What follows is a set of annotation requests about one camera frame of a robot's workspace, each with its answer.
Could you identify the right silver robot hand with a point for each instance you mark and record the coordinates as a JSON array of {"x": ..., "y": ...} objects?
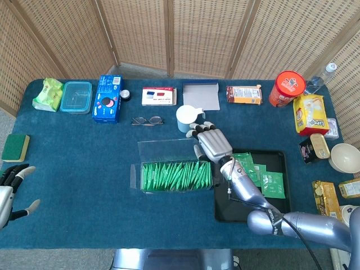
[{"x": 215, "y": 144}]

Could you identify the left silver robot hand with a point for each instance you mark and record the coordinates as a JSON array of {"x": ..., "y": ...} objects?
[{"x": 5, "y": 197}]

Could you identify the clear box of green packets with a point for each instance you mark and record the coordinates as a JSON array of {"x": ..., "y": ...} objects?
[{"x": 166, "y": 149}]

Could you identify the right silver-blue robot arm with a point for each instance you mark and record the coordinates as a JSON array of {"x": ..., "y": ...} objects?
[{"x": 306, "y": 225}]

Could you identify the open dark blue flat box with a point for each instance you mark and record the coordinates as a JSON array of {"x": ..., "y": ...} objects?
[{"x": 201, "y": 98}]

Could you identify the orange snack package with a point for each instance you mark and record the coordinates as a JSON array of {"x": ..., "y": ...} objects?
[{"x": 244, "y": 95}]

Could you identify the black plastic tray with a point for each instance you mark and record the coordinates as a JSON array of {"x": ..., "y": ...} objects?
[{"x": 233, "y": 208}]

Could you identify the white box with red-blue glasses print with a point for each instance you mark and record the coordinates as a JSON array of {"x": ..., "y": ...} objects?
[{"x": 159, "y": 97}]

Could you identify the black box with pink print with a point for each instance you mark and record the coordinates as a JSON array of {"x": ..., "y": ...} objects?
[{"x": 306, "y": 152}]

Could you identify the yellow snack bag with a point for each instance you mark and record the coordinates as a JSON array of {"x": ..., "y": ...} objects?
[{"x": 310, "y": 115}]

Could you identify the small black jar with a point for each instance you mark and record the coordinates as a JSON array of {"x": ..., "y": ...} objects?
[{"x": 125, "y": 95}]

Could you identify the blue Oreo cookie box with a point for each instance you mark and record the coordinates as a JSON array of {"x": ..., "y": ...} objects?
[{"x": 107, "y": 99}]

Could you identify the yellow butter package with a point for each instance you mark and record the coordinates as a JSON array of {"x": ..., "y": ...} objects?
[{"x": 326, "y": 199}]

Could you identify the light blue mug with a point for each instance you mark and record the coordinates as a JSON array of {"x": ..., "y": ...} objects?
[{"x": 185, "y": 118}]

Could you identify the green and yellow sponge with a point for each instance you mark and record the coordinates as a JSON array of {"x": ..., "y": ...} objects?
[{"x": 15, "y": 147}]

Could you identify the dark-framed eyeglasses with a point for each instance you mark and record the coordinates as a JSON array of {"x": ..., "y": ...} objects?
[{"x": 147, "y": 121}]

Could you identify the blue table cloth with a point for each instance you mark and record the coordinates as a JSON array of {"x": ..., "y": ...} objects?
[{"x": 84, "y": 182}]

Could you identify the red cylindrical can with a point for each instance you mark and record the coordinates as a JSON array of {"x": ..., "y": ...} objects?
[{"x": 287, "y": 87}]

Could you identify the gold tin can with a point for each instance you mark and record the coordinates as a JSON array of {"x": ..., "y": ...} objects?
[{"x": 320, "y": 146}]

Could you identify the light green tissue pack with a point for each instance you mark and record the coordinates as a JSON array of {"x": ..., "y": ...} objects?
[{"x": 47, "y": 94}]

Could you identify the woven bamboo folding screen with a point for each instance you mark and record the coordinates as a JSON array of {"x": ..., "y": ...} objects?
[{"x": 197, "y": 33}]

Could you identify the small clear plastic pack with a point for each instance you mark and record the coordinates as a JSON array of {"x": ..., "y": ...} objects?
[{"x": 333, "y": 129}]

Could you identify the clear container with blue rim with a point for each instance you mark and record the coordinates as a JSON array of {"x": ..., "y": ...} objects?
[{"x": 76, "y": 97}]

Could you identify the clear plastic water bottle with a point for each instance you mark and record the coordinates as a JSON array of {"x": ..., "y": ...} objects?
[{"x": 320, "y": 77}]

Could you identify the cream ceramic bowl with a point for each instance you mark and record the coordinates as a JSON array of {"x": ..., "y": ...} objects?
[{"x": 346, "y": 157}]

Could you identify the white container with flower print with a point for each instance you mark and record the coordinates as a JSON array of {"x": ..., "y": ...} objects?
[{"x": 348, "y": 212}]

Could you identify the white power strip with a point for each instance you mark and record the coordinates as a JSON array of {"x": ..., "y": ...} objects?
[{"x": 339, "y": 260}]

